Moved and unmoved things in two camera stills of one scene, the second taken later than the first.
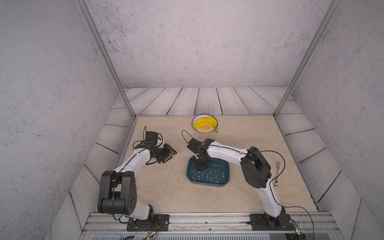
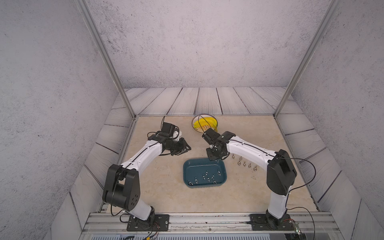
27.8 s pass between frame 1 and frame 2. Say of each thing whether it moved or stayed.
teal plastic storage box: moved
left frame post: stayed
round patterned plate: stayed
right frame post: stayed
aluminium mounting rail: stayed
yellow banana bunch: stayed
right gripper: moved
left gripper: moved
